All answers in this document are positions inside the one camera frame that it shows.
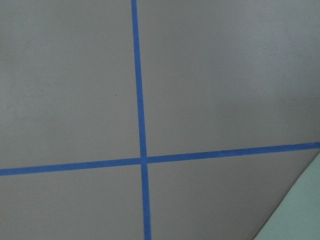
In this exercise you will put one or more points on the olive green long-sleeve shirt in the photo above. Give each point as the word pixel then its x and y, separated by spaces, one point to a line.
pixel 297 216

